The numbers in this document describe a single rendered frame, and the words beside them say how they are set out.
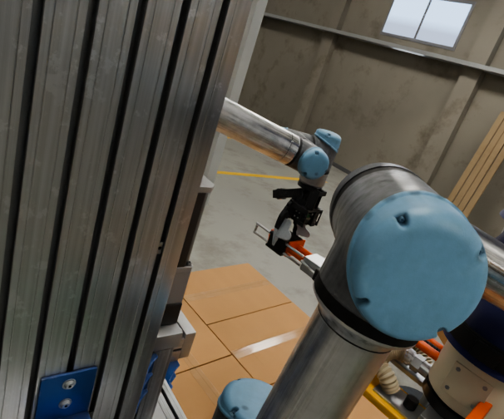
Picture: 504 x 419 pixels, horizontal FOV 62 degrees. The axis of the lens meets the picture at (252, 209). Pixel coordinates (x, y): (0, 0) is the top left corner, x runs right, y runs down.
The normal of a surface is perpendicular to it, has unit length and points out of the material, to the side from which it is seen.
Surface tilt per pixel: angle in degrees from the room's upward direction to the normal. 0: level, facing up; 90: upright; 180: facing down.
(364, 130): 90
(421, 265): 83
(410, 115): 90
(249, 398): 8
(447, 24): 90
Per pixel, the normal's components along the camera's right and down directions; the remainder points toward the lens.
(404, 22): -0.78, -0.02
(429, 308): 0.00, 0.24
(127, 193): 0.55, 0.46
